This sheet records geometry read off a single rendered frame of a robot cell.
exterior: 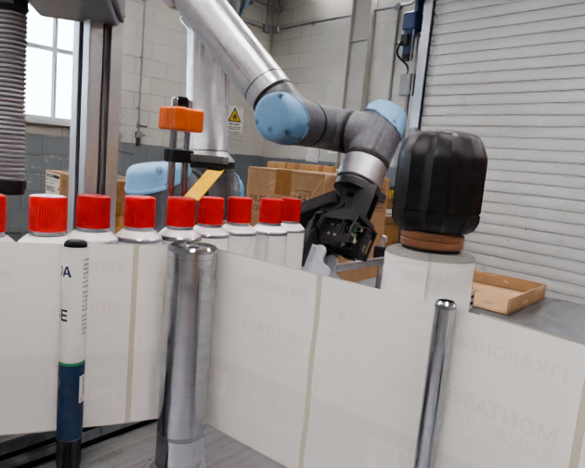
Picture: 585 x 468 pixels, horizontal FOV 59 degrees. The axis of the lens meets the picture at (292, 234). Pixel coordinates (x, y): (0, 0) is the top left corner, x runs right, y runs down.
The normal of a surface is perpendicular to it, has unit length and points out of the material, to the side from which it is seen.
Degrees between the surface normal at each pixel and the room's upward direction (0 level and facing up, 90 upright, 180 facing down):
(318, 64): 90
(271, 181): 90
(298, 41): 90
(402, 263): 92
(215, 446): 0
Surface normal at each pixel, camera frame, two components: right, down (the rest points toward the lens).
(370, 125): -0.33, -0.41
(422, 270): -0.40, 0.14
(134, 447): 0.09, -0.99
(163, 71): 0.67, 0.16
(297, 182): -0.63, 0.05
